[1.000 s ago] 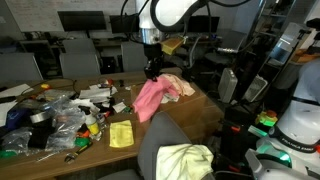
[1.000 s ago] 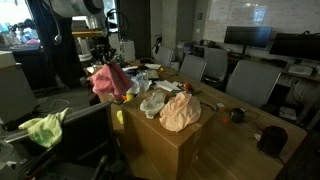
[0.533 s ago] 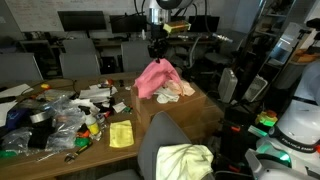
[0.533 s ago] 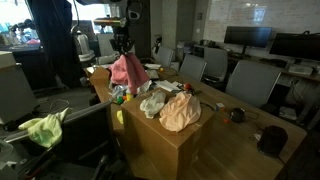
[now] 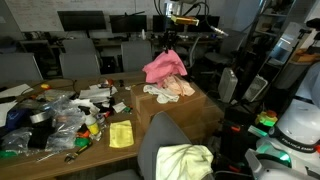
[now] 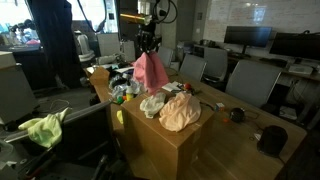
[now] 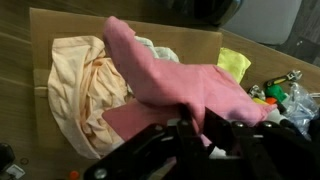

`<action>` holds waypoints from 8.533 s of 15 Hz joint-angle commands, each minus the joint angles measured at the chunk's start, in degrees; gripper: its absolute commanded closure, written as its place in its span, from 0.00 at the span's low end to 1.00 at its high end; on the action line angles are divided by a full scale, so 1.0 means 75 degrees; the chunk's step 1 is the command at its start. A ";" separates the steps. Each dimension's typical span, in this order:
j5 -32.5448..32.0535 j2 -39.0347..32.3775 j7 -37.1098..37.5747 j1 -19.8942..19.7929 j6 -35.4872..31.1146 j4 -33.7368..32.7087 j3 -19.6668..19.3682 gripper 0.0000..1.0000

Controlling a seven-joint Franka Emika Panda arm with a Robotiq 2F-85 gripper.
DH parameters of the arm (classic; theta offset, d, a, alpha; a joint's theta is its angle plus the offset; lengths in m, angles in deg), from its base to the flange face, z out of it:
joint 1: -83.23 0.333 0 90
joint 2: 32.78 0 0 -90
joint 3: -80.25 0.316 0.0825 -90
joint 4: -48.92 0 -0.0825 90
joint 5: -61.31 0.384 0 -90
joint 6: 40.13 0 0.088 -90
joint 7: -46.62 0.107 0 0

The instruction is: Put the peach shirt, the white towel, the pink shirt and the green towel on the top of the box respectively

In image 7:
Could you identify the green plastic toy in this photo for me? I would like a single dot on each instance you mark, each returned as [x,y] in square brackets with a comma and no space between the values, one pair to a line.
[276,93]

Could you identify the pink shirt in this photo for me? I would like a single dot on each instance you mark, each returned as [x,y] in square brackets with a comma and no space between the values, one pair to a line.
[186,83]

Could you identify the peach shirt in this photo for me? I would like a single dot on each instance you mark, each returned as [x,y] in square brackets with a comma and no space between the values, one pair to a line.
[80,93]

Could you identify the large brown cardboard box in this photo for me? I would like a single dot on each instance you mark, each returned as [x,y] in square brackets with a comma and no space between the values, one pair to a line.
[186,40]

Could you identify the clear plastic bag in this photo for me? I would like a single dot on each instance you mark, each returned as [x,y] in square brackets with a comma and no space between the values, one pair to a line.
[301,106]

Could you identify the white knit towel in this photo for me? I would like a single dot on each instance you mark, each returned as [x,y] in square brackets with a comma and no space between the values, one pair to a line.
[163,53]

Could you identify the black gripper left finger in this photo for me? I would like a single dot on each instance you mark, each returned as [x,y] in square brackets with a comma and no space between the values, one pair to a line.
[193,136]

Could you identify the small orange cap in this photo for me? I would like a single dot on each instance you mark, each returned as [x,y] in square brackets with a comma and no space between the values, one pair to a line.
[74,175]

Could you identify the small orange object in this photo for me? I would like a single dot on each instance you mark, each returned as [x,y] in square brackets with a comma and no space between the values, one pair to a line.
[271,100]

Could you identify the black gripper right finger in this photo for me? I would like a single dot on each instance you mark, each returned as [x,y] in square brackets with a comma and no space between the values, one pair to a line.
[225,140]

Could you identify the yellow cleaning cloth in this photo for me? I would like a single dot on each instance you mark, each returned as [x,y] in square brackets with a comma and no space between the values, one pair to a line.
[233,63]

